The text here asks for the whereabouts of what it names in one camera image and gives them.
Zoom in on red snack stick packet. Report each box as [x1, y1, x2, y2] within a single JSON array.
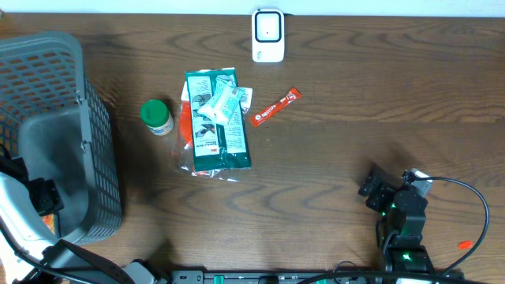
[[249, 87, 302, 127]]

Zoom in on green grip gloves package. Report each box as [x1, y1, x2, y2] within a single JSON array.
[[185, 68, 251, 172]]

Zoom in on red dustpan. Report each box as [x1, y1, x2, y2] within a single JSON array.
[[170, 83, 250, 182]]

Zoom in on mint green wipes pack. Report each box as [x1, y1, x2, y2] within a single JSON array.
[[198, 77, 245, 125]]

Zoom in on orange tissue pack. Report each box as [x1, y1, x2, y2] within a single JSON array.
[[42, 214, 59, 235]]

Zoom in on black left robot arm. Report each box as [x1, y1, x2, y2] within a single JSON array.
[[1, 146, 170, 284]]

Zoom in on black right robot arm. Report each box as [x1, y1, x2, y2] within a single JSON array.
[[358, 168, 434, 274]]

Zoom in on white barcode scanner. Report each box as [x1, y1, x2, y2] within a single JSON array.
[[251, 9, 286, 63]]

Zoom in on red sticker on table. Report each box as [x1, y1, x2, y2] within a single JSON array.
[[458, 240, 473, 250]]

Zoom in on grey plastic basket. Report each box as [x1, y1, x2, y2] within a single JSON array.
[[1, 32, 122, 245]]

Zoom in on black right camera cable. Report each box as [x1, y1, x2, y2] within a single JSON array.
[[406, 176, 490, 277]]

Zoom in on black mounting rail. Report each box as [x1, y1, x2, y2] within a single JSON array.
[[167, 270, 469, 284]]

